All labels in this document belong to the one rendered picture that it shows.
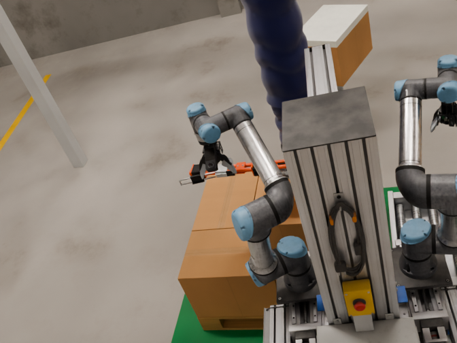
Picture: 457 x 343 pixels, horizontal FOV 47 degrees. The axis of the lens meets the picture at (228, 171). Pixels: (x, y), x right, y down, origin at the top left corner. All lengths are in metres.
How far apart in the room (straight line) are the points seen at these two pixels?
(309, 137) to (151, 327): 2.64
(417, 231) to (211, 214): 1.74
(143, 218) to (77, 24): 4.58
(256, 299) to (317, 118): 1.96
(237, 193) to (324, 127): 2.25
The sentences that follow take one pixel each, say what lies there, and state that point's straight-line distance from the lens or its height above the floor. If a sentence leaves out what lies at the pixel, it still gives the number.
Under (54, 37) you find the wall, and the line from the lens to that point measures 8.85.
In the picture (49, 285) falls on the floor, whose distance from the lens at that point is 4.61.
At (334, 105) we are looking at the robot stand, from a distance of 1.55.
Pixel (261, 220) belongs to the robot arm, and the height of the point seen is 1.63.
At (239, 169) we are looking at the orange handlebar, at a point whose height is 1.20.
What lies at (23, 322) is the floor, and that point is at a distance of 4.49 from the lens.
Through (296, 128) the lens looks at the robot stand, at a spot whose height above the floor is 2.03.
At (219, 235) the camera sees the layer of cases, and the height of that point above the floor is 0.54.
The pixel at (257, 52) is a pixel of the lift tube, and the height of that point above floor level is 1.87.
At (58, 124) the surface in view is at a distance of 5.49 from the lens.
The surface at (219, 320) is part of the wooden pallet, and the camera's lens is 3.57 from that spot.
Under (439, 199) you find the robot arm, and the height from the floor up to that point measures 1.61.
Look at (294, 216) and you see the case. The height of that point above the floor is 0.94.
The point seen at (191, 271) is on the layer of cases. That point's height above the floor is 0.54.
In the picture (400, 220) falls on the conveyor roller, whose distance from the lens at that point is 3.24.
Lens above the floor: 2.87
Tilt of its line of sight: 37 degrees down
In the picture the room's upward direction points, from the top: 20 degrees counter-clockwise
